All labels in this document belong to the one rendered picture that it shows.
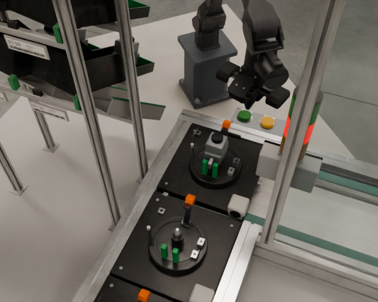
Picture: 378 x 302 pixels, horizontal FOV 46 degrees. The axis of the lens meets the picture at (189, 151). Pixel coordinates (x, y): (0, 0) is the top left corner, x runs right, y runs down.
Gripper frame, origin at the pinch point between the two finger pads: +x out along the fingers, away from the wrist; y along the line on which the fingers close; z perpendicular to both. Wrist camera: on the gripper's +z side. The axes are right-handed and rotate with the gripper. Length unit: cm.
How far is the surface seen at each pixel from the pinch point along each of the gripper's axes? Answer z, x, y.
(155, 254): 43.1, 15.0, 4.1
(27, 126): 29, 28, -63
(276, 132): -9.1, 16.1, 5.8
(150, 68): 13.4, -7.2, -21.8
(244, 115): -7.8, 15.1, -4.5
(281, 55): -156, 107, -59
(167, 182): 24.7, 16.3, -7.4
